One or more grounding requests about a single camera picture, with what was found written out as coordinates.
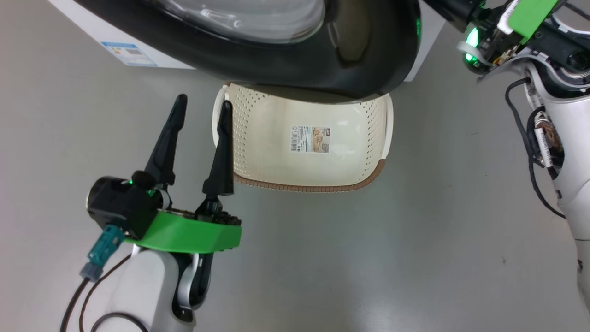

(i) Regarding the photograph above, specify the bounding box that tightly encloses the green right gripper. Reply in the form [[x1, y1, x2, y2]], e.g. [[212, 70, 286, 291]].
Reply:
[[456, 0, 561, 74]]

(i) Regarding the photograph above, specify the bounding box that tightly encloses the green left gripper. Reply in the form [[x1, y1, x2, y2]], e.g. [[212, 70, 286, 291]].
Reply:
[[124, 94, 243, 255]]

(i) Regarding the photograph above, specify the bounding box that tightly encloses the white front-load washing machine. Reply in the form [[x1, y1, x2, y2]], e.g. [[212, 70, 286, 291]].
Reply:
[[74, 0, 422, 100]]

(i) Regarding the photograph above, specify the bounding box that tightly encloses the cream plastic laundry basket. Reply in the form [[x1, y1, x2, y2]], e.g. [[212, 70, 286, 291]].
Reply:
[[212, 83, 395, 193]]

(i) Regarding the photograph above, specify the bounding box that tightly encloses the paper label inside basket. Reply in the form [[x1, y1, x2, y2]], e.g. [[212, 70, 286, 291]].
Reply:
[[289, 125, 330, 154]]

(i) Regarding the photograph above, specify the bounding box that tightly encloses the blue energy label sticker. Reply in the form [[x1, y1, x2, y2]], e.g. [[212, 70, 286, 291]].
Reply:
[[100, 41, 158, 67]]

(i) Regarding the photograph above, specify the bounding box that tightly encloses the white cable label tag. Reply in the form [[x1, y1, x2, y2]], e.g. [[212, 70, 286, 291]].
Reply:
[[534, 124, 554, 167]]

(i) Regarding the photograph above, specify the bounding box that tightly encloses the teal left cable connector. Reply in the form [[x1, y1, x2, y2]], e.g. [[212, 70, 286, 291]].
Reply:
[[79, 225, 125, 282]]

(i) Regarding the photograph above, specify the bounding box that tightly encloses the thin black cable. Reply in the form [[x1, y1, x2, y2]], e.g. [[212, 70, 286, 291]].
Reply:
[[505, 77, 566, 219], [59, 277, 93, 332]]

